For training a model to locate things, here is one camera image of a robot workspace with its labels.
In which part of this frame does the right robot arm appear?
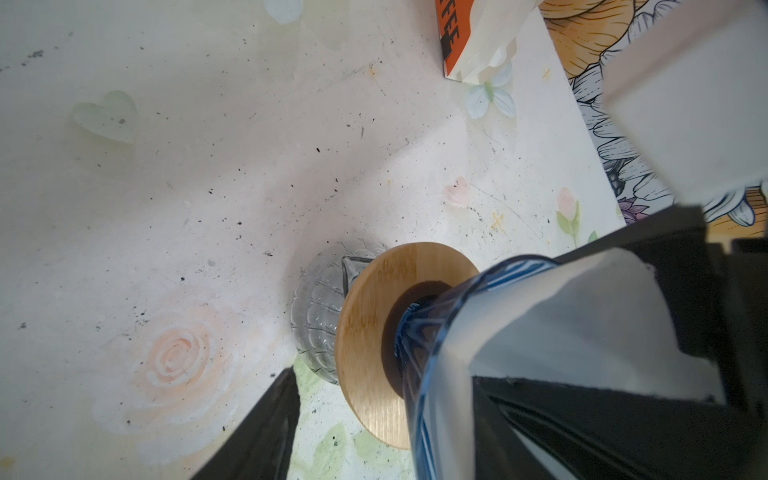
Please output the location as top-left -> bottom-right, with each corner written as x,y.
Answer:
540,1 -> 767,418

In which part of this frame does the white coffee filter stack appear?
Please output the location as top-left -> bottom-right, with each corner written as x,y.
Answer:
434,0 -> 540,85

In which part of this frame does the blue glass dripper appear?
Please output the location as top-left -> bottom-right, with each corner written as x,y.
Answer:
393,255 -> 558,479

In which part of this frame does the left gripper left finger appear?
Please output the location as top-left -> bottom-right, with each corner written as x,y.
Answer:
194,368 -> 300,480

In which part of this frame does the clear grey glass pitcher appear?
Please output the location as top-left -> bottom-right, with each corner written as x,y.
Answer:
290,239 -> 387,384

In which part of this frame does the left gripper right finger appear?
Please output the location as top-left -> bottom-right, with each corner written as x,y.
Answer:
472,377 -> 767,479

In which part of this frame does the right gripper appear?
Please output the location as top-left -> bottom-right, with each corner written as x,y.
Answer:
557,206 -> 767,414

